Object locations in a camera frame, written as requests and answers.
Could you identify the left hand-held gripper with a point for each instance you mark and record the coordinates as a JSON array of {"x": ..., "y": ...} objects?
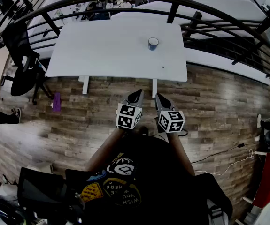
[{"x": 125, "y": 118}]

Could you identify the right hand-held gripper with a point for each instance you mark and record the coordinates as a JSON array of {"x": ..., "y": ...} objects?
[{"x": 172, "y": 121}]

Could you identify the blue and white cup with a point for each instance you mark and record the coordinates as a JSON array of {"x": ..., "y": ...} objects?
[{"x": 153, "y": 47}]

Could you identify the person's left forearm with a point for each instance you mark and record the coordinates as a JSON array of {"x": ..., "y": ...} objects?
[{"x": 106, "y": 149}]

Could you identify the person's right forearm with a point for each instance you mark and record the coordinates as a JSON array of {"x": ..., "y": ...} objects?
[{"x": 180, "y": 153}]

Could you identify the white table leg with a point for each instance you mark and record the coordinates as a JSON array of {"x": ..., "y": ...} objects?
[
  {"x": 154, "y": 88},
  {"x": 85, "y": 85}
]

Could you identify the person's legs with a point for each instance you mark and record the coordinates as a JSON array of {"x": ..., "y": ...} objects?
[{"x": 144, "y": 130}]

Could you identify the person's black printed t-shirt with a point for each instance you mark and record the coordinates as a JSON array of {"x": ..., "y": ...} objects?
[{"x": 153, "y": 172}]

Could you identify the purple cloth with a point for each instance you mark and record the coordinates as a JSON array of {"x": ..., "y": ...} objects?
[{"x": 57, "y": 102}]

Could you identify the white office desk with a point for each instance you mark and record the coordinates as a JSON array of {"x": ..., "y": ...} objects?
[{"x": 219, "y": 7}]

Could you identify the black office chair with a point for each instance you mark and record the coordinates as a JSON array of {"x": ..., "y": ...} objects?
[{"x": 22, "y": 78}]

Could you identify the white box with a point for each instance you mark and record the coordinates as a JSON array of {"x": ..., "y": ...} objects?
[{"x": 42, "y": 167}]

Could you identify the black mesh chair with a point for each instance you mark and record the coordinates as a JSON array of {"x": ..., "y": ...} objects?
[{"x": 40, "y": 191}]

